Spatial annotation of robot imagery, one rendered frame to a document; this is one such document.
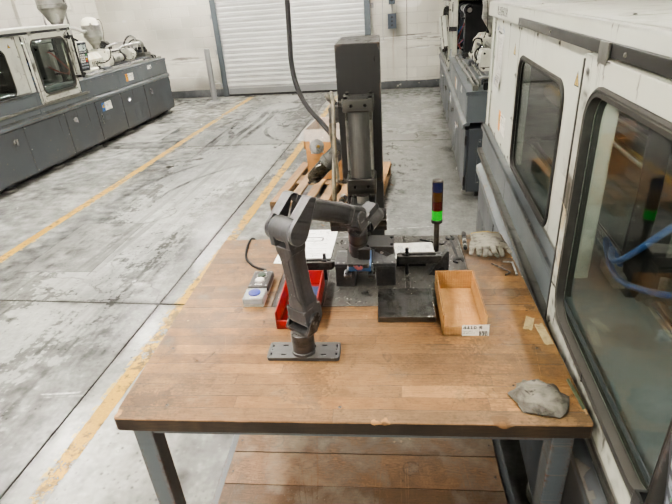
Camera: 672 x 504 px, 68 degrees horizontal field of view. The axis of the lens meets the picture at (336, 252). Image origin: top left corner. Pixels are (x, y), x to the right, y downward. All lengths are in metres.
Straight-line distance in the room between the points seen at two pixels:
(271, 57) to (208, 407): 10.07
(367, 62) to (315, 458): 1.42
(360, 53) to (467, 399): 0.98
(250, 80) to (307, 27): 1.63
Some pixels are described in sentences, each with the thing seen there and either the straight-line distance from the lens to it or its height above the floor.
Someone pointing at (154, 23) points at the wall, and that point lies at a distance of 11.94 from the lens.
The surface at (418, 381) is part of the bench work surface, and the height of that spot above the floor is 0.90.
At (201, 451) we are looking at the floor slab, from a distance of 2.47.
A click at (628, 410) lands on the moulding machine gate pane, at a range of 1.18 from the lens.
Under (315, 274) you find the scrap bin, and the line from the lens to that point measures 1.67.
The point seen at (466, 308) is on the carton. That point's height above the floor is 0.90.
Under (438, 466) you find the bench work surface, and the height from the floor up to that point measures 0.22.
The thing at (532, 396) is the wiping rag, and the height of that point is 0.92.
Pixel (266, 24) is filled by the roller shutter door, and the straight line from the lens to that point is 11.03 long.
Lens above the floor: 1.77
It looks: 27 degrees down
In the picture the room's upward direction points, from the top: 4 degrees counter-clockwise
